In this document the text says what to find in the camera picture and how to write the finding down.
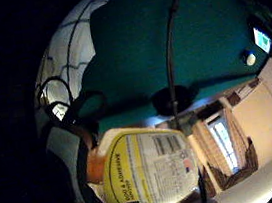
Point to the bottle with yellow label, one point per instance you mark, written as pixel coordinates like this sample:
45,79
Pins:
151,170

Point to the black round base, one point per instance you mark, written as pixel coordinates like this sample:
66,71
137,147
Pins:
163,102

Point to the grey clamp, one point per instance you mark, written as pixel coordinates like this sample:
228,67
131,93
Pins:
183,123

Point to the small white ball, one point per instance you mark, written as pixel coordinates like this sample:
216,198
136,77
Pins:
251,59

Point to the black tablet with lit screen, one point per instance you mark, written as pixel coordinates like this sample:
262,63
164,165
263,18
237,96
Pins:
262,41

